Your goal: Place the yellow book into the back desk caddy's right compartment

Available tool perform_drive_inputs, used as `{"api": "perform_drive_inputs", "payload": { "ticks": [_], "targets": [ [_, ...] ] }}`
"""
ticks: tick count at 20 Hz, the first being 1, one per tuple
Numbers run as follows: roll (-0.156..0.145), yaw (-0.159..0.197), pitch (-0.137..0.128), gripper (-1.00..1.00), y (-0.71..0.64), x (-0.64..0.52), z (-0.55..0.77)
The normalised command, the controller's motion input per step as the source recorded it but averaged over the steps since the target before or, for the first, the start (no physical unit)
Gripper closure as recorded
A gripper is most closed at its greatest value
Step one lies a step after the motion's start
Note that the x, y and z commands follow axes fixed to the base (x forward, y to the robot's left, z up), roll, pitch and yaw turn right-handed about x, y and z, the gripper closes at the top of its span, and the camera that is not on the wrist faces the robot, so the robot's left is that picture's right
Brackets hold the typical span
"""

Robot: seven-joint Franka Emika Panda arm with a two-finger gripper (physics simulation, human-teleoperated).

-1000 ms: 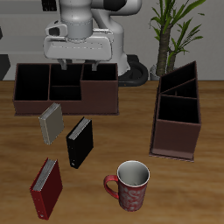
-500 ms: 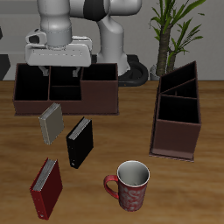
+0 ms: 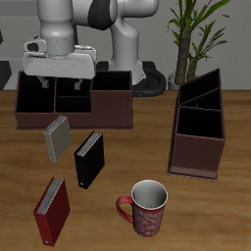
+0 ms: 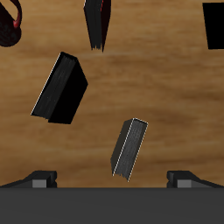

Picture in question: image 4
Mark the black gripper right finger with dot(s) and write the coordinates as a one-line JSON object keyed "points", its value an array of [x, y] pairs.
{"points": [[180, 179]]}

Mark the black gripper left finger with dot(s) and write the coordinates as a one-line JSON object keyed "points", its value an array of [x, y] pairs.
{"points": [[43, 178]]}

